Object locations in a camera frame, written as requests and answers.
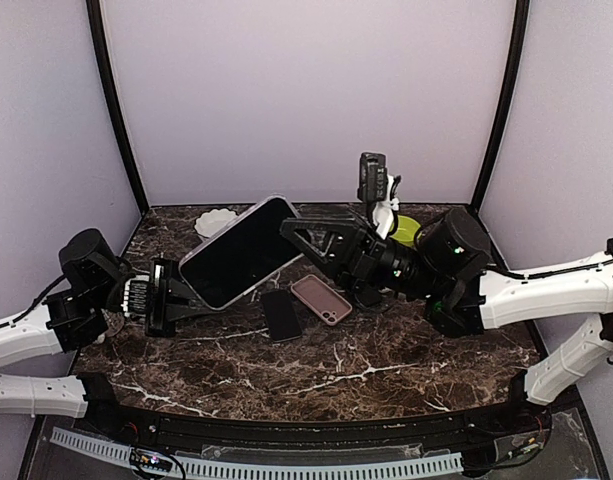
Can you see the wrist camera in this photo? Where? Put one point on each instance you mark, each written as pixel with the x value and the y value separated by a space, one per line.
pixel 137 296
pixel 377 190

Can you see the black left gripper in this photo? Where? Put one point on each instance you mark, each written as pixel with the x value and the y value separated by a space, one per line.
pixel 168 298

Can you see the black front rail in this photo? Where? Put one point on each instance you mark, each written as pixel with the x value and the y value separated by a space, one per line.
pixel 149 428

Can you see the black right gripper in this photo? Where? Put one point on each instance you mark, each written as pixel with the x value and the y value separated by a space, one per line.
pixel 366 255

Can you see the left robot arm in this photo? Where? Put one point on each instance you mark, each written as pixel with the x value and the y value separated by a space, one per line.
pixel 71 313

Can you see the pink phone case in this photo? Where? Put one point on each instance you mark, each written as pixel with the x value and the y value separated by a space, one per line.
pixel 322 300

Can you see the white scalloped bowl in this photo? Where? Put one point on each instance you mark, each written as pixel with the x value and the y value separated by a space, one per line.
pixel 209 223

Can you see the white slotted cable duct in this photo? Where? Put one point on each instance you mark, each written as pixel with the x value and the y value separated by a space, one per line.
pixel 259 466

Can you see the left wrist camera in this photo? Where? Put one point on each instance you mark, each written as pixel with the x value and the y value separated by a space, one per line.
pixel 137 296

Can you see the right black frame post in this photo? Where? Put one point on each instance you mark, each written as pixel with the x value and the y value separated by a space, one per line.
pixel 507 89

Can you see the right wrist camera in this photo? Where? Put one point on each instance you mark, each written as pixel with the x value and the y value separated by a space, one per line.
pixel 377 190

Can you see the green bowl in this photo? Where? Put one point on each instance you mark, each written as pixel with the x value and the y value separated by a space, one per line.
pixel 406 230

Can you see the left black frame post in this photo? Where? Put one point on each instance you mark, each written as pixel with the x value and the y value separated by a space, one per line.
pixel 112 101

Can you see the small circuit board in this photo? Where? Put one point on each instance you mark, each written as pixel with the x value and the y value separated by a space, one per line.
pixel 150 462

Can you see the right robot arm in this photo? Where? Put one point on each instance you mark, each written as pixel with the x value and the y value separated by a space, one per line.
pixel 450 268

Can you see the black frame post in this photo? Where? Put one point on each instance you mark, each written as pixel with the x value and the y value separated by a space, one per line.
pixel 112 101
pixel 507 89

